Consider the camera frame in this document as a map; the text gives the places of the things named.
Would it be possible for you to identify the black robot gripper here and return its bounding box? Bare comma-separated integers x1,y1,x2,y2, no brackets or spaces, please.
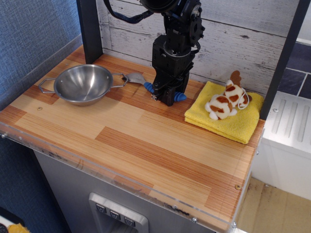
152,35,195,106

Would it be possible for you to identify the blue handled metal spoon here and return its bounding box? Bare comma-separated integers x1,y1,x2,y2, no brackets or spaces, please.
126,73,187,102

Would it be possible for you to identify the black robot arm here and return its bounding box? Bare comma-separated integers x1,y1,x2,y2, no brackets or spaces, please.
141,0,205,106

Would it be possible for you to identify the brown white plush toy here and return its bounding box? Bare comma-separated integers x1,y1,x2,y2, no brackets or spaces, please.
205,70,252,120

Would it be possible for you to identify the yellow folded cloth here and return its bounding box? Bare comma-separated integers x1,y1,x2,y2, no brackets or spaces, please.
185,82,264,144

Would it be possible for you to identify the white ribbed cabinet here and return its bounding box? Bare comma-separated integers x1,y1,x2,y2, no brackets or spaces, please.
252,92,311,200

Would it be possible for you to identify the grey button control panel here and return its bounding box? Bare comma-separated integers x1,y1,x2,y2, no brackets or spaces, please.
88,192,149,233

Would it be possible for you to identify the yellow black object corner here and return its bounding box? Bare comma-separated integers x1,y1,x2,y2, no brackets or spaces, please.
0,223,30,233

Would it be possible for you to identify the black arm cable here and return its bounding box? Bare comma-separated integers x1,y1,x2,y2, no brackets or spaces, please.
103,0,156,25

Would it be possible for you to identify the steel two-handled bowl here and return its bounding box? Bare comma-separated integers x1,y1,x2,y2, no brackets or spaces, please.
38,64,129,106

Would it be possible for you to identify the dark left frame post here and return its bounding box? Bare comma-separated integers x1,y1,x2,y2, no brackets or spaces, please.
76,0,103,64

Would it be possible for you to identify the dark frame post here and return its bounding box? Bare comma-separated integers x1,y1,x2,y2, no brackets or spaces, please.
76,0,103,64
259,0,311,120

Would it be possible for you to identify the dark right frame post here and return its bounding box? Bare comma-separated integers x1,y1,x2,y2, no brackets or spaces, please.
259,0,311,120

